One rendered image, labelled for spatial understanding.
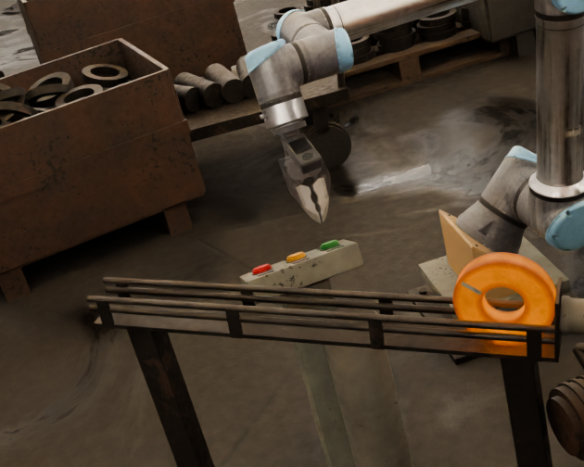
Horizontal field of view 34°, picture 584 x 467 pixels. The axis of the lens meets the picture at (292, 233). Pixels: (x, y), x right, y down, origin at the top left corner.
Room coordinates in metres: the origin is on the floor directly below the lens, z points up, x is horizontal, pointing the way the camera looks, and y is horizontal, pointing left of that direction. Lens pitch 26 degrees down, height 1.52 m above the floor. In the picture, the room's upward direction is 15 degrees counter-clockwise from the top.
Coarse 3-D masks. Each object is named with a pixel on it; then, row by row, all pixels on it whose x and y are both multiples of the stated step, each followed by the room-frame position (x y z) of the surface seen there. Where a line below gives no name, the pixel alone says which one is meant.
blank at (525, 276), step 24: (480, 264) 1.24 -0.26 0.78; (504, 264) 1.22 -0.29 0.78; (528, 264) 1.22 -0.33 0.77; (456, 288) 1.25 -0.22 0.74; (480, 288) 1.24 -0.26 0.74; (528, 288) 1.21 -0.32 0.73; (552, 288) 1.21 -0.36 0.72; (456, 312) 1.26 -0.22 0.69; (480, 312) 1.24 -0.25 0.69; (504, 312) 1.25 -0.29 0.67; (528, 312) 1.21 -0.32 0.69; (552, 312) 1.19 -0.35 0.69
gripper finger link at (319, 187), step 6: (318, 180) 1.80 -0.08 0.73; (312, 186) 1.80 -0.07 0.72; (318, 186) 1.80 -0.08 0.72; (324, 186) 1.80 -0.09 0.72; (318, 192) 1.79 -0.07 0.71; (324, 192) 1.79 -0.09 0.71; (318, 198) 1.79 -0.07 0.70; (324, 198) 1.79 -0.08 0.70; (318, 204) 1.79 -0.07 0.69; (324, 204) 1.78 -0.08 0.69; (324, 210) 1.78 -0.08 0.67; (324, 216) 1.78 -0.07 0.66
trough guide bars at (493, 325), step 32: (128, 288) 1.55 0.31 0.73; (224, 288) 1.46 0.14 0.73; (256, 288) 1.44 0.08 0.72; (288, 288) 1.42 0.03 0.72; (224, 320) 1.40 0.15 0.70; (256, 320) 1.38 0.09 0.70; (288, 320) 1.36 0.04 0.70; (384, 320) 1.28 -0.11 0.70; (416, 320) 1.26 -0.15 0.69; (448, 320) 1.25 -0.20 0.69
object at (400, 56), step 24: (312, 0) 4.86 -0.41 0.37; (408, 24) 4.40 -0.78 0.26; (432, 24) 4.42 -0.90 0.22; (456, 24) 4.58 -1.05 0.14; (360, 48) 4.37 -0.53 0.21; (384, 48) 4.42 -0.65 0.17; (408, 48) 4.40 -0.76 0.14; (432, 48) 4.33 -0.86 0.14; (504, 48) 4.36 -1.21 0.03; (360, 72) 4.29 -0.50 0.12; (408, 72) 4.32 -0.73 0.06; (432, 72) 4.33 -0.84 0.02; (360, 96) 4.29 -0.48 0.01
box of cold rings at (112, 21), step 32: (32, 0) 4.79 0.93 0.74; (64, 0) 4.83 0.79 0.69; (96, 0) 4.86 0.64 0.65; (128, 0) 4.90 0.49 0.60; (160, 0) 4.93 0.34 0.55; (192, 0) 4.97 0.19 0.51; (224, 0) 5.00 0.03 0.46; (32, 32) 4.89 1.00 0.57; (64, 32) 4.81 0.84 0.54; (96, 32) 4.85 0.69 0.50; (128, 32) 4.88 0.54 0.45; (160, 32) 4.92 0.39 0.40; (192, 32) 4.96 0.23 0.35; (224, 32) 5.00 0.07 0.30; (192, 64) 4.95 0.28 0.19; (224, 64) 4.99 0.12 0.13
